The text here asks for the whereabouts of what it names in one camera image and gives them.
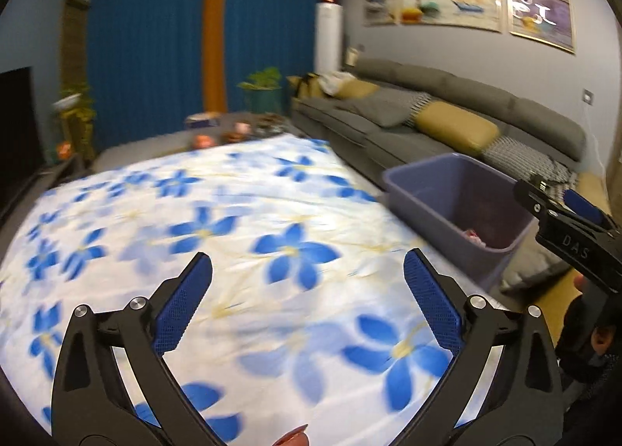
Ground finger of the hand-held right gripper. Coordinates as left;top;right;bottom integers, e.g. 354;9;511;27
514;174;565;222
563;188;614;233

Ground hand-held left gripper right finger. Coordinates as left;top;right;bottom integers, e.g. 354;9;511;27
403;248;567;446

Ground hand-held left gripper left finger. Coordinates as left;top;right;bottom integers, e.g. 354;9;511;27
51;252;219;446

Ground grey purple plastic bin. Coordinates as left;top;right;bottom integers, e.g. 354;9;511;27
382;155;535;289

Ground person's right hand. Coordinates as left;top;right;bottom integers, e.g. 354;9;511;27
556;275;614;365

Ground person's left hand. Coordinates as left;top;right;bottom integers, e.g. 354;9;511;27
273;424;312;446

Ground black white patterned cushion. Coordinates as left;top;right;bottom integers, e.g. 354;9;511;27
481;138;579;185
398;91;433;126

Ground blue floral tablecloth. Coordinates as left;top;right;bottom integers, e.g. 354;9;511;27
0;132;506;446

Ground large yellow cushion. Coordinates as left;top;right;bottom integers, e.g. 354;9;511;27
414;101;501;158

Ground grey sofa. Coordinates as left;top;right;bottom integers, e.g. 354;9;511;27
290;57;622;291

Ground grey cushion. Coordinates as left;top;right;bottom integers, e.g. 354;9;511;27
355;87;419;129

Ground grey television cabinet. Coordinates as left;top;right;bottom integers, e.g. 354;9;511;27
0;155;86;233

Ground clear box with printed lid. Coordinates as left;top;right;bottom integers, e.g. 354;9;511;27
185;113;220;129

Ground purple landscape painting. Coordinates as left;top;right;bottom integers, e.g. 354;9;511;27
500;0;577;55

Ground small yellow cushion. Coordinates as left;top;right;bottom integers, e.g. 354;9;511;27
333;79;380;100

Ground trailing plant on gold stand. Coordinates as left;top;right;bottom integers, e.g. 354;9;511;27
52;84;96;165

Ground potted green plant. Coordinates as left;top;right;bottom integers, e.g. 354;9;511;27
237;67;283;115

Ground white cloth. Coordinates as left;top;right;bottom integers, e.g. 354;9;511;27
318;71;355;96

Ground black flat television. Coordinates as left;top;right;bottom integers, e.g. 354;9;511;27
0;66;34;218

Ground blue curtain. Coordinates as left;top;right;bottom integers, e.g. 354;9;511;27
86;0;210;155
226;0;343;112

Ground white standing air conditioner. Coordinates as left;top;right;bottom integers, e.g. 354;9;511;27
315;3;345;76

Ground orange curtain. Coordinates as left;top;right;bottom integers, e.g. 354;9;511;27
203;0;230;114

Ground brown wooden door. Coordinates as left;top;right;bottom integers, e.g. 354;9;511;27
61;0;93;92

